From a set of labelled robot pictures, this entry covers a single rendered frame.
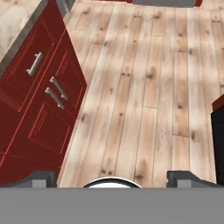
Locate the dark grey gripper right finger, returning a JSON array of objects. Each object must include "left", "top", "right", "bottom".
[{"left": 166, "top": 171, "right": 221, "bottom": 189}]

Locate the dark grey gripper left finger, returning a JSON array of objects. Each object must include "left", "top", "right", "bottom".
[{"left": 6, "top": 171, "right": 57, "bottom": 189}]

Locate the red cupboard door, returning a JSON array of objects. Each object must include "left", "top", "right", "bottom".
[
  {"left": 0, "top": 97, "right": 78, "bottom": 187},
  {"left": 43, "top": 25, "right": 88, "bottom": 123}
]

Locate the black and red cabinet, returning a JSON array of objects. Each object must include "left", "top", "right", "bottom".
[{"left": 211, "top": 94, "right": 224, "bottom": 187}]

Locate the white and black round object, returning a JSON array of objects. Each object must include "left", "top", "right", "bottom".
[{"left": 82, "top": 176, "right": 143, "bottom": 189}]

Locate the red drawer front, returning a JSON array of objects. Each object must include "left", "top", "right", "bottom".
[{"left": 0, "top": 27, "right": 65, "bottom": 113}]

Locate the grey and red cabinet run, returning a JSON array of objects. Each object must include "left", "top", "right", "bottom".
[{"left": 125, "top": 0, "right": 204, "bottom": 8}]

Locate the silver cupboard door handle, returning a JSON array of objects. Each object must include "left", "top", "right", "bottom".
[
  {"left": 45, "top": 87, "right": 66, "bottom": 110},
  {"left": 49, "top": 76, "right": 68, "bottom": 102}
]

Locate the silver drawer handle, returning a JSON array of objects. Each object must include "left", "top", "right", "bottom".
[{"left": 25, "top": 52, "right": 43, "bottom": 77}]

